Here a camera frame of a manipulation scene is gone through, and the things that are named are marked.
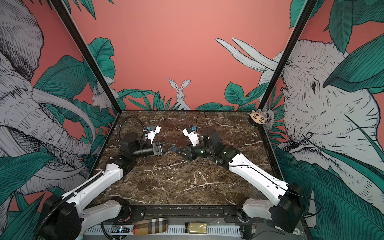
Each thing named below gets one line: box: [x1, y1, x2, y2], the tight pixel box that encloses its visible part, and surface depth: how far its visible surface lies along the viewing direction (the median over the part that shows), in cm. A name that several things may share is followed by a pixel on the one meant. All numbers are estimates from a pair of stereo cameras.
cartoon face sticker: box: [247, 108, 269, 125], surface depth 109 cm
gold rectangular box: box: [184, 222, 208, 234], surface depth 69 cm
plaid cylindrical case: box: [132, 217, 169, 236], surface depth 70 cm
